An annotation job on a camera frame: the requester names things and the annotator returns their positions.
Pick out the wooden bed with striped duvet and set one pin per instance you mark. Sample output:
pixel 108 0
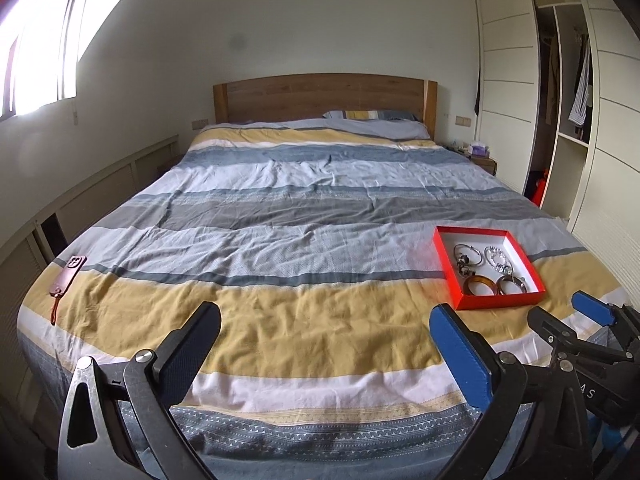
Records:
pixel 300 240

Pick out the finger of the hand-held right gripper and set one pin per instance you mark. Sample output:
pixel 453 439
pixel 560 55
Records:
pixel 592 306
pixel 552 327

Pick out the window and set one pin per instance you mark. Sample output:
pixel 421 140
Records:
pixel 40 60

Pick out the phone in brown case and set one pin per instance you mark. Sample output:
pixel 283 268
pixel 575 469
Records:
pixel 70 272

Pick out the white wardrobe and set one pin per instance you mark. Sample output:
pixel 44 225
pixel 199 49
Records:
pixel 505 85

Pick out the striped pillow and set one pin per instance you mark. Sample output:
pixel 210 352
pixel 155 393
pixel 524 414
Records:
pixel 370 114

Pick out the grey pillow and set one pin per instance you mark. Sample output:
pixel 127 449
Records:
pixel 385 129

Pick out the purple tissue box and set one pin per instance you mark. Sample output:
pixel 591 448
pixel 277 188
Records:
pixel 479 150

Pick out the wooden nightstand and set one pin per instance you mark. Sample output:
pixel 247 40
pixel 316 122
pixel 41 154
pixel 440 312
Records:
pixel 485 165

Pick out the dark brown bangle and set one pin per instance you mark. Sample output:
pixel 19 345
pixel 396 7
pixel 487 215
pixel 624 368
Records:
pixel 500 287

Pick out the beige wall switch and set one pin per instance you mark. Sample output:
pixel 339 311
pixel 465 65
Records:
pixel 462 120
pixel 199 123

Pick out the wooden headboard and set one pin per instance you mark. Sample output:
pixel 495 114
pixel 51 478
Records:
pixel 320 97

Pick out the red cardboard box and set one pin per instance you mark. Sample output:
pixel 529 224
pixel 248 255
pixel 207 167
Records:
pixel 492 304

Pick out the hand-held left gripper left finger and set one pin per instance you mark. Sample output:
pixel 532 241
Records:
pixel 192 355

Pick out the red canister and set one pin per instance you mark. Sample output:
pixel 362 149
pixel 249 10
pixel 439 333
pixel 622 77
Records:
pixel 539 190

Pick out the striped hanging shirt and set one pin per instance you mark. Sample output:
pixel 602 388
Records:
pixel 580 95

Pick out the amber brown bangle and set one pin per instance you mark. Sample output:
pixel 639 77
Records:
pixel 467 287

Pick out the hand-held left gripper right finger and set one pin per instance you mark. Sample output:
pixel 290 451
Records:
pixel 462 355

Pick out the brown hanging coat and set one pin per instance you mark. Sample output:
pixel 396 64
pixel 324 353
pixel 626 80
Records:
pixel 552 85

